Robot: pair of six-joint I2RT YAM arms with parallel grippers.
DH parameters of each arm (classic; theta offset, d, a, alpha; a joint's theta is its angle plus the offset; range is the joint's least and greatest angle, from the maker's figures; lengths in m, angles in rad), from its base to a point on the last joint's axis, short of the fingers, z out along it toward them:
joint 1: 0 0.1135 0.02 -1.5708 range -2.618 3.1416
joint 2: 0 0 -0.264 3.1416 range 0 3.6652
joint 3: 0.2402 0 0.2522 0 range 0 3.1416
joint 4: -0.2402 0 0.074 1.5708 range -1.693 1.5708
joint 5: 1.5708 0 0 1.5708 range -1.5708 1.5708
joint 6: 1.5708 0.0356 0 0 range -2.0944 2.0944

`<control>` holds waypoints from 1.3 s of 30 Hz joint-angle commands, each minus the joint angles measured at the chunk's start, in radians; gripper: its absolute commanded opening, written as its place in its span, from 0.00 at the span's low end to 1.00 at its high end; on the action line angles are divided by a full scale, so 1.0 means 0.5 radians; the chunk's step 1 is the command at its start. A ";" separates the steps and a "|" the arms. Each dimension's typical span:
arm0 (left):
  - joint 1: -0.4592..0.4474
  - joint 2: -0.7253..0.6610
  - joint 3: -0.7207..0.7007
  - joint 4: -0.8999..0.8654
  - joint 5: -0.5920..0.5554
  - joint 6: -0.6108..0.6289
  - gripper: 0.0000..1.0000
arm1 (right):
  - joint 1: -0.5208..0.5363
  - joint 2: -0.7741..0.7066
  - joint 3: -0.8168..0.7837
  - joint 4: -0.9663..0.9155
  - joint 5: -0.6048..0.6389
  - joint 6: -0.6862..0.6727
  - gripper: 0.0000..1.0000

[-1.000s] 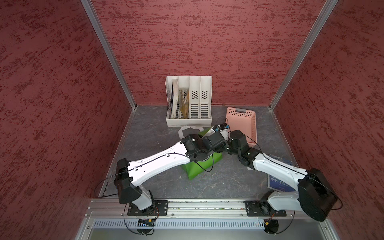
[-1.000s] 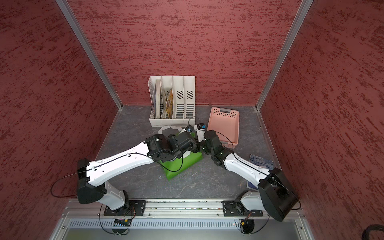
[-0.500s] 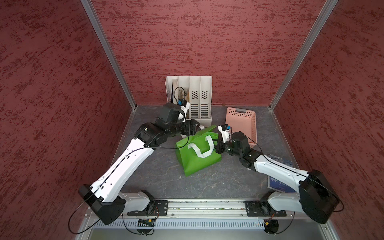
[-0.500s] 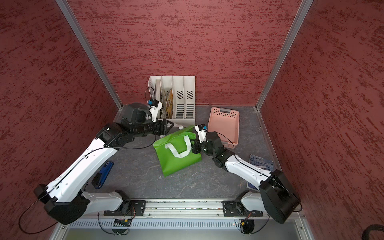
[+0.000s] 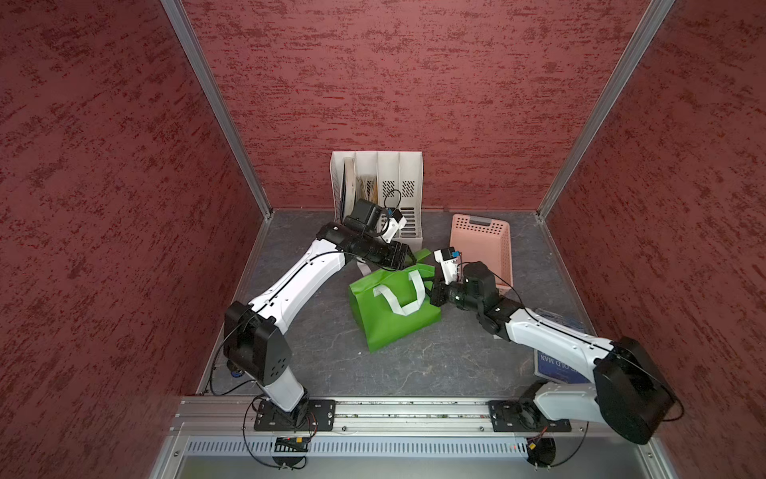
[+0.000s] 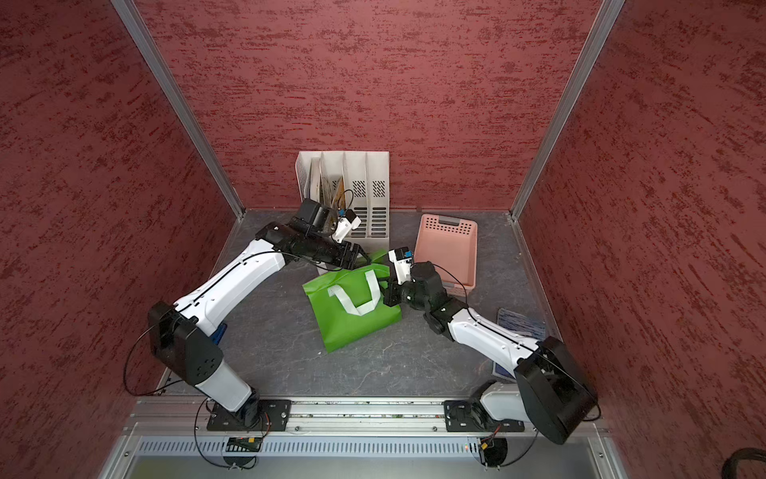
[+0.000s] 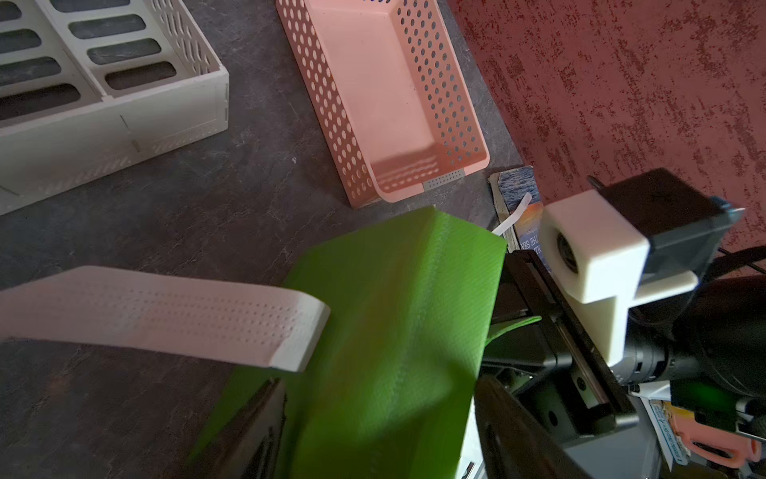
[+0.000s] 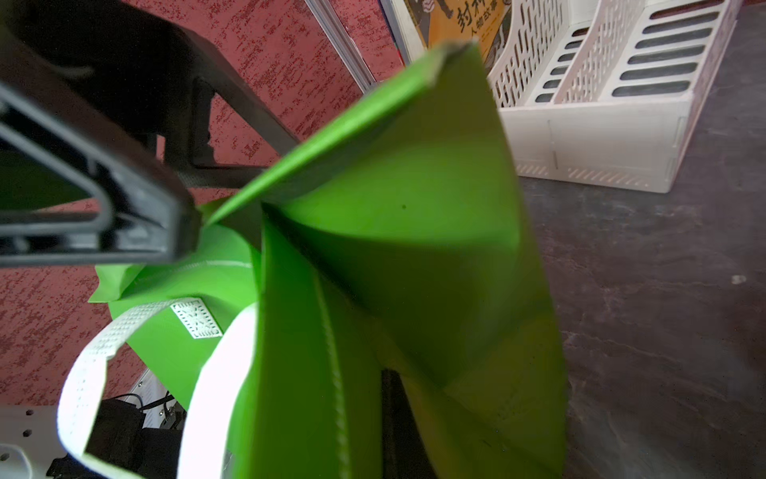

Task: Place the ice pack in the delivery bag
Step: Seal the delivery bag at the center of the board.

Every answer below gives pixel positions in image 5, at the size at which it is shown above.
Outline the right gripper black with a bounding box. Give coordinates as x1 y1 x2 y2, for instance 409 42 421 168
416 272 482 311

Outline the green insulated delivery bag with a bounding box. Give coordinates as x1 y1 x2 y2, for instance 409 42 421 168
348 249 442 352

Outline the pink perforated plastic basket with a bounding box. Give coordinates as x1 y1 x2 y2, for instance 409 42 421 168
450 214 513 293

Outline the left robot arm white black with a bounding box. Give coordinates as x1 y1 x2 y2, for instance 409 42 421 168
219 200 416 428

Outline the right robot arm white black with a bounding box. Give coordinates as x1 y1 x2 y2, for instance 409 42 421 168
431 259 679 444

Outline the white file organizer rack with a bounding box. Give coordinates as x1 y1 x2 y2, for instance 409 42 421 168
329 151 424 251

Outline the white folder in organizer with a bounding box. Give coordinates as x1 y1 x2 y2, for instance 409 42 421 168
339 157 357 221

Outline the blue paperback book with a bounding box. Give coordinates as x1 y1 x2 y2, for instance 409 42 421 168
533 307 594 385

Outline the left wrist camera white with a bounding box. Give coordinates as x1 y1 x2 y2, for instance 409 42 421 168
379 209 407 243

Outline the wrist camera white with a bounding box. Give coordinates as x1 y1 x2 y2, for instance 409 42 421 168
434 247 461 285
379 209 407 243

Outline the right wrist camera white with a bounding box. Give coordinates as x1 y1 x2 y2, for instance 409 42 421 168
434 247 461 285

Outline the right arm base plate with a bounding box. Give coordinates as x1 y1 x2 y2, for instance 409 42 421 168
488 399 572 434

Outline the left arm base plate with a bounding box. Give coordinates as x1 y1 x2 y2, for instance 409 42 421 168
249 399 337 433

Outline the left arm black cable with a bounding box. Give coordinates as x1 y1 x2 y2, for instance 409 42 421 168
205 188 405 471

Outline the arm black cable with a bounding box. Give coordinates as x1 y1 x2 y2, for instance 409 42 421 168
472 268 686 469
205 188 405 471

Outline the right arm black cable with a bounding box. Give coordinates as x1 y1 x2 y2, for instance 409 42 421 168
472 268 686 469

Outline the aluminium mounting rail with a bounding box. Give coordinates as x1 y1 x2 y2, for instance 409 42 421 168
171 396 616 437

